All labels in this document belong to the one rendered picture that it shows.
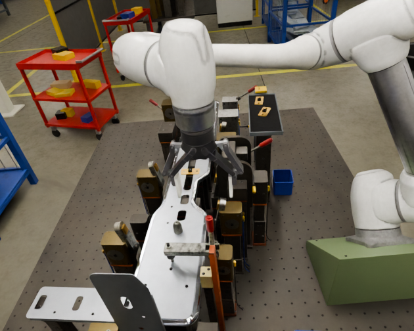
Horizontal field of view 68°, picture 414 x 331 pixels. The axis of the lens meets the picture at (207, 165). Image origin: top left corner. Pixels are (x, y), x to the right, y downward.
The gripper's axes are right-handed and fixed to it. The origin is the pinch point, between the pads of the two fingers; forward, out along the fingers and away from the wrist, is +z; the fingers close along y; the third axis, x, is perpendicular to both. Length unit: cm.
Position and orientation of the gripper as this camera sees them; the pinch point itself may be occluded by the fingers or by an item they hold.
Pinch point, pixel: (205, 190)
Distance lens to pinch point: 80.8
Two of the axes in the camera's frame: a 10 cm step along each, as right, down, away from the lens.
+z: 0.9, 7.9, 6.1
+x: -0.8, 6.2, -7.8
